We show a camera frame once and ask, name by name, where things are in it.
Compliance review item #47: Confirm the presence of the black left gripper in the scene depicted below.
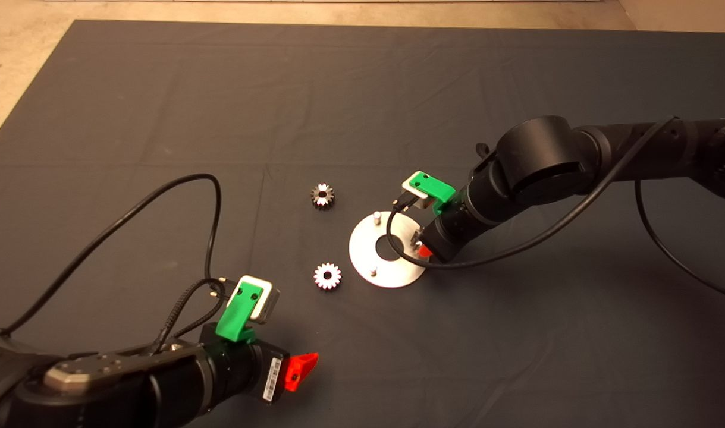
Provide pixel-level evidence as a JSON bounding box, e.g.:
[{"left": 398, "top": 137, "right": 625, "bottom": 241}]
[{"left": 199, "top": 324, "right": 320, "bottom": 414}]

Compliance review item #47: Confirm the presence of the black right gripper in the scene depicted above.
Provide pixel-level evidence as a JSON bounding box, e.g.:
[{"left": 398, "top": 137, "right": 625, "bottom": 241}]
[{"left": 418, "top": 184, "right": 497, "bottom": 263}]

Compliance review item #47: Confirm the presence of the round metal carrier plate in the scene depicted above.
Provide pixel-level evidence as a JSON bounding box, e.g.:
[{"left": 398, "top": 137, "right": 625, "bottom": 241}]
[{"left": 349, "top": 211, "right": 428, "bottom": 289}]

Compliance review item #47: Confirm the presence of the dark grey table cloth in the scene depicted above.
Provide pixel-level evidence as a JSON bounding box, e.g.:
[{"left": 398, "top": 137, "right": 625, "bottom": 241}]
[{"left": 0, "top": 20, "right": 725, "bottom": 428}]

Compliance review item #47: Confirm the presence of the silver right camera box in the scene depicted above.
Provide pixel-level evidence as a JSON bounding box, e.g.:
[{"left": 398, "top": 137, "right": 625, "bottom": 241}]
[{"left": 401, "top": 174, "right": 431, "bottom": 210}]

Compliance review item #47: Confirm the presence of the silver camera box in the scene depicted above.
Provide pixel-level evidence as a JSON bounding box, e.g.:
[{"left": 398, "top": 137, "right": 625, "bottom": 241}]
[
  {"left": 401, "top": 174, "right": 431, "bottom": 210},
  {"left": 234, "top": 276, "right": 281, "bottom": 326}
]

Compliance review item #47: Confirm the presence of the green right camera mount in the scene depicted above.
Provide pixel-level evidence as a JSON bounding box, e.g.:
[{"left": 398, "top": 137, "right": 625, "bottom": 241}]
[{"left": 409, "top": 171, "right": 457, "bottom": 216}]

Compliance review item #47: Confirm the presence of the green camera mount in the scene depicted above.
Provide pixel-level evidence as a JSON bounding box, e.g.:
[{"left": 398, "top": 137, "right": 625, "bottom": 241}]
[
  {"left": 215, "top": 282, "right": 265, "bottom": 344},
  {"left": 409, "top": 171, "right": 457, "bottom": 216}
]

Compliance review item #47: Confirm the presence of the silver left camera box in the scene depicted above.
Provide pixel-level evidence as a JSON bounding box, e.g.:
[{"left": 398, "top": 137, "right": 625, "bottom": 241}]
[{"left": 234, "top": 276, "right": 281, "bottom": 326}]

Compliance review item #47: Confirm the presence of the green left camera mount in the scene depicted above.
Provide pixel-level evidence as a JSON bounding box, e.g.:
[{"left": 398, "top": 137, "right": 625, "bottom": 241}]
[{"left": 215, "top": 282, "right": 265, "bottom": 344}]

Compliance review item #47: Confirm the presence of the braided black left wrist cable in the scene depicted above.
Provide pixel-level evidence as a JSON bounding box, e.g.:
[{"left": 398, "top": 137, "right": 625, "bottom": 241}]
[{"left": 151, "top": 279, "right": 227, "bottom": 356}]

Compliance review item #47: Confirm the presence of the smooth black left camera cable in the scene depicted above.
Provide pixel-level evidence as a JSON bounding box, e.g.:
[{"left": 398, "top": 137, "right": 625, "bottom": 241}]
[{"left": 2, "top": 174, "right": 227, "bottom": 333}]

